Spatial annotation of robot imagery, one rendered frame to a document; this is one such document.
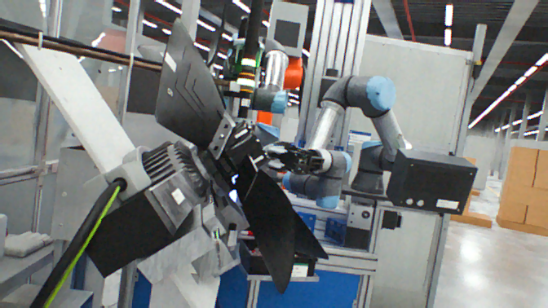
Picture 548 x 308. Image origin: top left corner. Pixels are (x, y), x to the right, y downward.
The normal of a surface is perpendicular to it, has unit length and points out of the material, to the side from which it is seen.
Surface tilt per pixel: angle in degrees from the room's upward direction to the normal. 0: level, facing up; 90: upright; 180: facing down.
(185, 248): 102
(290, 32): 90
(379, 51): 91
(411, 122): 89
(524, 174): 90
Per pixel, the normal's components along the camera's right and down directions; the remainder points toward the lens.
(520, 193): -0.37, 0.02
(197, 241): 0.19, 0.32
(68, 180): 0.05, 0.09
